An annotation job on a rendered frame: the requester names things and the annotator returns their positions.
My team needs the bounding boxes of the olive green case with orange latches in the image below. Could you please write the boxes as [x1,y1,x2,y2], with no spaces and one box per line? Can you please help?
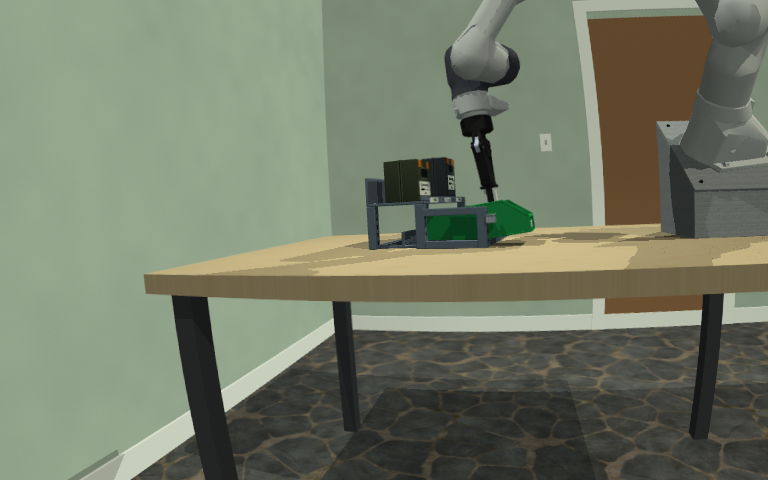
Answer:
[383,159,432,203]

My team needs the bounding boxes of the black tool case with orange latches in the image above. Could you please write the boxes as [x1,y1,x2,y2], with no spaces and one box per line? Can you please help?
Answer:
[421,157,456,197]

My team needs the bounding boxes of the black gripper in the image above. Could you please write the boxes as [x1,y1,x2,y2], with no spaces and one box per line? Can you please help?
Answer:
[460,114,498,203]

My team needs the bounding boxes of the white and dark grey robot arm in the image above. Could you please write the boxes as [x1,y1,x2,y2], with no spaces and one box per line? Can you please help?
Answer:
[444,0,768,172]

